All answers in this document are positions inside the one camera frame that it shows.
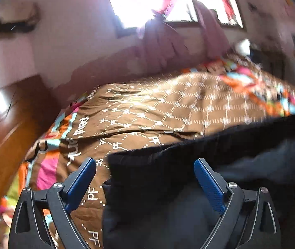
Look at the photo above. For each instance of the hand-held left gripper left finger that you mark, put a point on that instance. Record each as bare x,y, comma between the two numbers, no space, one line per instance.
81,184

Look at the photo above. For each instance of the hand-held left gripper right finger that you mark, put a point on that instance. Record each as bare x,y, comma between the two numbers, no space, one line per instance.
209,186

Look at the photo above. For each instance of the dark navy jacket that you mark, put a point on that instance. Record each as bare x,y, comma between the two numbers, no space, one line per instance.
163,176

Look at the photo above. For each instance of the colourful cartoon printed blanket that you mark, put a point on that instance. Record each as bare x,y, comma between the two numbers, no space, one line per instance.
188,103

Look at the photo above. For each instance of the wooden headboard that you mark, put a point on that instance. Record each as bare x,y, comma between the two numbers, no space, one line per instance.
7,134

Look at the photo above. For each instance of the white bag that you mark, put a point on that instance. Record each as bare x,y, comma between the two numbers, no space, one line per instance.
242,47

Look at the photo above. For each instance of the pink curtain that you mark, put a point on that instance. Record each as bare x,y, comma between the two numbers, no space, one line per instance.
163,46
214,36

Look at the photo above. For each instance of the window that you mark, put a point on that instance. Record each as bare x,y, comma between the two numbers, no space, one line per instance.
131,0

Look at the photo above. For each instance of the black wall shelf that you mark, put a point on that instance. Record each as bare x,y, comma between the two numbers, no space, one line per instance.
10,28

